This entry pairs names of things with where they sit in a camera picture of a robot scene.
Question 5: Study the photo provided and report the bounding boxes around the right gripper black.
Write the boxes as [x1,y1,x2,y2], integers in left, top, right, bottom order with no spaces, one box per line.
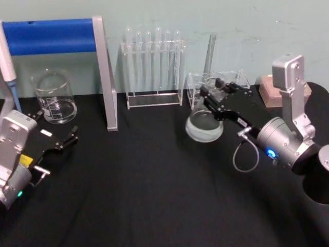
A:
[199,76,272,131]

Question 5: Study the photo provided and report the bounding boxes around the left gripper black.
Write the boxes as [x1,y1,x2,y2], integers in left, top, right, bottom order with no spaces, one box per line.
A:
[20,111,79,170]

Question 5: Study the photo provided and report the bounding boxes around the glass conical flask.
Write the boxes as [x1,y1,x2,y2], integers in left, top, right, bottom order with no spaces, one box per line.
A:
[184,74,224,143]

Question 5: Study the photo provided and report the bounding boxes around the glass beaker with scale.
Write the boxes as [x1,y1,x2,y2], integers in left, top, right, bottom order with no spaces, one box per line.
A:
[29,68,78,126]

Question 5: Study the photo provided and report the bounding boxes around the clear acrylic stand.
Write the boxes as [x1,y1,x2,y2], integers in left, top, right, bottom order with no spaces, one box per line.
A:
[187,68,251,110]

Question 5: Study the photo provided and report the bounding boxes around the tall clear glass tube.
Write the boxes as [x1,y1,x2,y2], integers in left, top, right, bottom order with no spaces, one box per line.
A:
[203,32,217,81]

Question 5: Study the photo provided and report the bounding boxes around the pink rectangular block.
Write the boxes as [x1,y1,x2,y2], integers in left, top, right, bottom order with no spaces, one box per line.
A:
[258,74,312,109]

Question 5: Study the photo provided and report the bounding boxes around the clear acrylic test tube rack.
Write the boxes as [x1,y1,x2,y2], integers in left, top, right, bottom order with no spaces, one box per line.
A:
[120,38,186,111]

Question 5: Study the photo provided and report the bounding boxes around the blue and grey pipette stand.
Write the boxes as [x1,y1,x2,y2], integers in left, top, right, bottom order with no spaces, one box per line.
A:
[0,15,119,132]

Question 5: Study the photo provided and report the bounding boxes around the grey pipette with blue tip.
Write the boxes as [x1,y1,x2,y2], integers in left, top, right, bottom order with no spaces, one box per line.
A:
[0,25,23,113]

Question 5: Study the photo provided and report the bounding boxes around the clear glass test tube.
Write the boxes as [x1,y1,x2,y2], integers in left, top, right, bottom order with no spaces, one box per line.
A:
[124,26,132,95]
[134,30,142,95]

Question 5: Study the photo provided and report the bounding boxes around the black table cloth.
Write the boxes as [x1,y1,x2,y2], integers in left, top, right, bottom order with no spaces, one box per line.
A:
[0,81,329,247]

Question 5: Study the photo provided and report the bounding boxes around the left gripper cable silver plug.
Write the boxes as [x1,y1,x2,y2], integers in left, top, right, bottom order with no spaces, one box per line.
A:
[28,165,51,188]

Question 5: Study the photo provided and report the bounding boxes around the right gripper grey cable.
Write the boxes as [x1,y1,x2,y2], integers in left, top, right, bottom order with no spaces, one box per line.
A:
[232,129,261,172]

